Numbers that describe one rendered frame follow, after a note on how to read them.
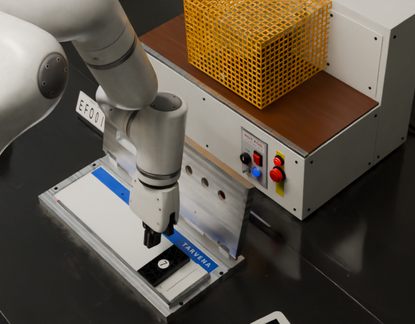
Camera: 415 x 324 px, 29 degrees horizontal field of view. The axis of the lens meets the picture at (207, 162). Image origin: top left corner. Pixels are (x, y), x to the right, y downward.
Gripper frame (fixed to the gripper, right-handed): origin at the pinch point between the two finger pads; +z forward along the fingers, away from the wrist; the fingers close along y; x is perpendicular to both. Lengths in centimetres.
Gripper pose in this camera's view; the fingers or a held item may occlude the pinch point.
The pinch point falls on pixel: (152, 236)
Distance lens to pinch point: 159.7
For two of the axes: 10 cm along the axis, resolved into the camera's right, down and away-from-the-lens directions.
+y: 6.7, 5.0, -5.5
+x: 7.4, -3.4, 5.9
